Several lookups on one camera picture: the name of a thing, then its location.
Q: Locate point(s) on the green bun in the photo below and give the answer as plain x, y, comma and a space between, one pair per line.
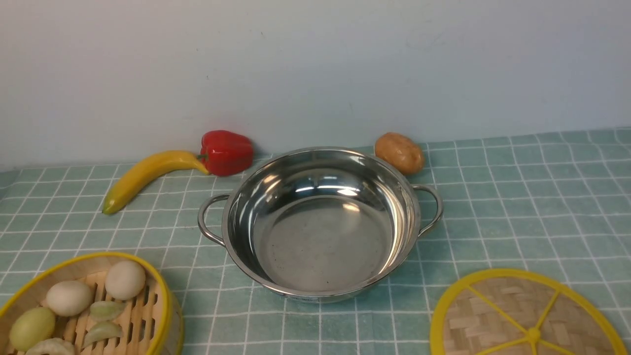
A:
33, 326

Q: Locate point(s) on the brown potato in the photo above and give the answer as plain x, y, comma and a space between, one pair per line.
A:
400, 152

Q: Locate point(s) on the white bun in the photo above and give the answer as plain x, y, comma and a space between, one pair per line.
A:
69, 298
125, 280

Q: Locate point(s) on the white dumpling front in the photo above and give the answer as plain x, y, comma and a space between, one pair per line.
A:
52, 346

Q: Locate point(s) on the yellow-rimmed bamboo steamer basket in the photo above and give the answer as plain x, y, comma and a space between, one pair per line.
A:
151, 322

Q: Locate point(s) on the white bun middle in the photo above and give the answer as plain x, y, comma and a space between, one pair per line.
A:
69, 298

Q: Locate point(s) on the red bell pepper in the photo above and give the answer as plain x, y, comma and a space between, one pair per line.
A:
224, 153

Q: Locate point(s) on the green dumpling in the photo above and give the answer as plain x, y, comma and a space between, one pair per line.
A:
106, 310
101, 331

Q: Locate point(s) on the green checked tablecloth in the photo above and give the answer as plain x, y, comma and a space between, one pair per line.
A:
556, 204

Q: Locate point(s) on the white bun right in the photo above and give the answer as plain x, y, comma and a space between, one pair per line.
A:
125, 280

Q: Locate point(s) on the green dumpling middle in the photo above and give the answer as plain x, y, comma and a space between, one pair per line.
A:
101, 331

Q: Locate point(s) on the yellow plastic banana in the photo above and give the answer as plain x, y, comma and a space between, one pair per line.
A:
146, 171

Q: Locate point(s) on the yellow woven bamboo steamer lid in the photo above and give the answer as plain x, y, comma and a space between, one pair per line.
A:
505, 311

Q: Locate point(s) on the green dumpling right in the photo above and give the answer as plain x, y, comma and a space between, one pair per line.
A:
106, 310

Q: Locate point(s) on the stainless steel two-handled pot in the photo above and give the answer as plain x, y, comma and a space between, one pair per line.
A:
321, 224

